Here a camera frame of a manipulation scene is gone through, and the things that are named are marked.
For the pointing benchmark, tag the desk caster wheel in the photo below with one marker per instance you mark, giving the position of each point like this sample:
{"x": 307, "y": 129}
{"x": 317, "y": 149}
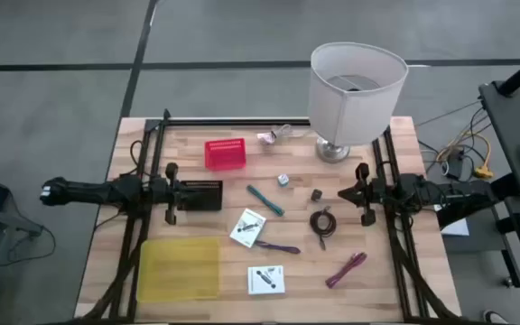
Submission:
{"x": 507, "y": 282}

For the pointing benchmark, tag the small black charger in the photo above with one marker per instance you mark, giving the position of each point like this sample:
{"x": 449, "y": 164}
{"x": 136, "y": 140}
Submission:
{"x": 316, "y": 195}

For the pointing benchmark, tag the black desk stand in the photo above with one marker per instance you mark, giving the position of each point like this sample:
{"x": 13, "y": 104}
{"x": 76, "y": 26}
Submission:
{"x": 510, "y": 216}

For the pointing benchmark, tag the white product box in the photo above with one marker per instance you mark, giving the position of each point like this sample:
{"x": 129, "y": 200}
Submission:
{"x": 247, "y": 228}
{"x": 266, "y": 280}

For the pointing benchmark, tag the yellow translucent tray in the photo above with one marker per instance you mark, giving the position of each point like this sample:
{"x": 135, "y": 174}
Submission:
{"x": 179, "y": 271}

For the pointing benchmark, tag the black plastic basket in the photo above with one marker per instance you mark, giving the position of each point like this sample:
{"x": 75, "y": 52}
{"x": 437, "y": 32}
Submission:
{"x": 210, "y": 198}

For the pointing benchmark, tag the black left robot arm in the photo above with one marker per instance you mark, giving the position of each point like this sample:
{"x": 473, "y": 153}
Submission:
{"x": 88, "y": 192}

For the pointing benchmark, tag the grey shade table lamp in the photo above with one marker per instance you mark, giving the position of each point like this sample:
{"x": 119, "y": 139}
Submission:
{"x": 355, "y": 117}

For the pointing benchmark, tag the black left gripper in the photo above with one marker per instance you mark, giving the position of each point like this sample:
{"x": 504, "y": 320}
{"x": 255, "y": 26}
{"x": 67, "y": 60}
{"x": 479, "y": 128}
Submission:
{"x": 171, "y": 198}

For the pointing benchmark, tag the small white teal cube charger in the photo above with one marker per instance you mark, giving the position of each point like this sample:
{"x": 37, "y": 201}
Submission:
{"x": 282, "y": 180}

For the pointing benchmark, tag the white paper sheet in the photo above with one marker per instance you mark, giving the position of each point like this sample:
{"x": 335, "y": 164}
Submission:
{"x": 456, "y": 228}

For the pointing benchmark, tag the person's shoe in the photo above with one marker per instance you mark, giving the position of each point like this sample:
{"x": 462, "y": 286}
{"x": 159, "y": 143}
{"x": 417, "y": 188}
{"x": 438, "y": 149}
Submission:
{"x": 494, "y": 318}

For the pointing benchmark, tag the black aluminium frame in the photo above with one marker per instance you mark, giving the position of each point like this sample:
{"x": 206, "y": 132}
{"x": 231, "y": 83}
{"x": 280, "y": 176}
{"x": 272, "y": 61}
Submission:
{"x": 242, "y": 122}

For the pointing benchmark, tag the black power adapter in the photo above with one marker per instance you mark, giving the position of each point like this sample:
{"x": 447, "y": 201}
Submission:
{"x": 456, "y": 168}

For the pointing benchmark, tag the teal pen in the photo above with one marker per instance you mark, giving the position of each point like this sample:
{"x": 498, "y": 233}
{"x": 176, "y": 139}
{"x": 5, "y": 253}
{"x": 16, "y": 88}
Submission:
{"x": 264, "y": 200}

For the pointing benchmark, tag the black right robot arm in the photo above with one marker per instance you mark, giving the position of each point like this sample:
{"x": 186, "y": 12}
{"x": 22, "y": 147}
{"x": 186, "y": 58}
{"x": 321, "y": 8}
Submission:
{"x": 422, "y": 189}

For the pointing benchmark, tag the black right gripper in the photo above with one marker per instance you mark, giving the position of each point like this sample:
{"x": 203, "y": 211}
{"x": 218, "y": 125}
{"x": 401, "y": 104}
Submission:
{"x": 364, "y": 198}

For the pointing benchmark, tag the red plastic basket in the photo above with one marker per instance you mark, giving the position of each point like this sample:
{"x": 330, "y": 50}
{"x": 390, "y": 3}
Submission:
{"x": 225, "y": 154}

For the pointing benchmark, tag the black side table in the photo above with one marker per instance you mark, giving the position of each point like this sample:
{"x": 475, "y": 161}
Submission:
{"x": 513, "y": 135}

